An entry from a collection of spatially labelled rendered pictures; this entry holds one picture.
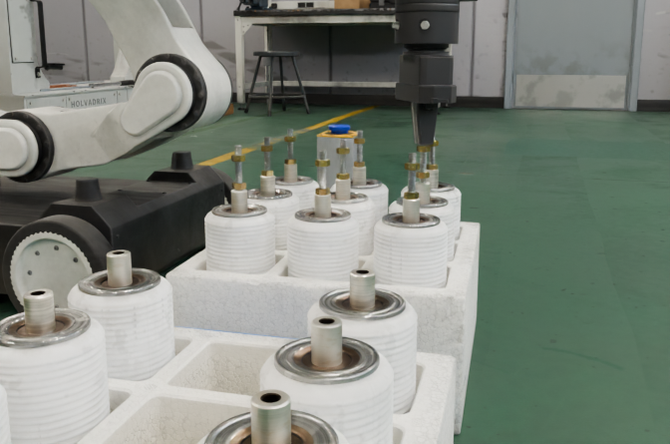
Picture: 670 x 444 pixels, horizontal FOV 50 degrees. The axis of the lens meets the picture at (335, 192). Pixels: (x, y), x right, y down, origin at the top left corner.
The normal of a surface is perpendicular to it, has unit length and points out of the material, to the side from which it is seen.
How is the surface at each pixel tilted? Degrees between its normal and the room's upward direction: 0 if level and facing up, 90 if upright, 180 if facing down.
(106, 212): 46
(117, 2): 113
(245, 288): 90
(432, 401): 0
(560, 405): 0
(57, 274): 90
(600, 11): 90
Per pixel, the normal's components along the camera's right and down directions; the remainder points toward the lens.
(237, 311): -0.24, 0.19
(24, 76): 0.96, 0.05
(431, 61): 0.28, 0.19
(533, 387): 0.00, -0.98
